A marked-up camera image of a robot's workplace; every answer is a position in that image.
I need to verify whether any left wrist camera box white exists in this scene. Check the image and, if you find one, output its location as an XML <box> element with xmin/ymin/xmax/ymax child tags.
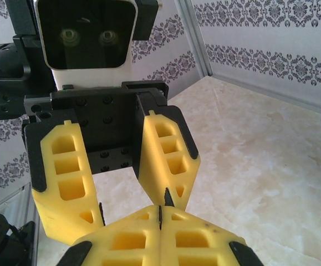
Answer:
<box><xmin>35</xmin><ymin>0</ymin><xmax>162</xmax><ymax>93</ymax></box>

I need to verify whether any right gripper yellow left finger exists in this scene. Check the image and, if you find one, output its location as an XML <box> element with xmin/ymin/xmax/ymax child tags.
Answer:
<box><xmin>55</xmin><ymin>204</ymin><xmax>161</xmax><ymax>266</ymax></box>

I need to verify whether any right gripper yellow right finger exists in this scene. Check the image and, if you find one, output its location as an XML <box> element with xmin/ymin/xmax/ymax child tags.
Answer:
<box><xmin>159</xmin><ymin>206</ymin><xmax>264</xmax><ymax>266</ymax></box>

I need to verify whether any left aluminium side rail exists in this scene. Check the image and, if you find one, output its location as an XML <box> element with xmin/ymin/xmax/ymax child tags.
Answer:
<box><xmin>0</xmin><ymin>181</ymin><xmax>39</xmax><ymax>266</ymax></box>

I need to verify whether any aluminium back rail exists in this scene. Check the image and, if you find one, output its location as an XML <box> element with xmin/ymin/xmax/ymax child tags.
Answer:
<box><xmin>211</xmin><ymin>73</ymin><xmax>321</xmax><ymax>119</ymax></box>

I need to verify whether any left aluminium corner post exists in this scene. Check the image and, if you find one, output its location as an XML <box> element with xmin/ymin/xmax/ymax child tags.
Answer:
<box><xmin>176</xmin><ymin>0</ymin><xmax>214</xmax><ymax>79</ymax></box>

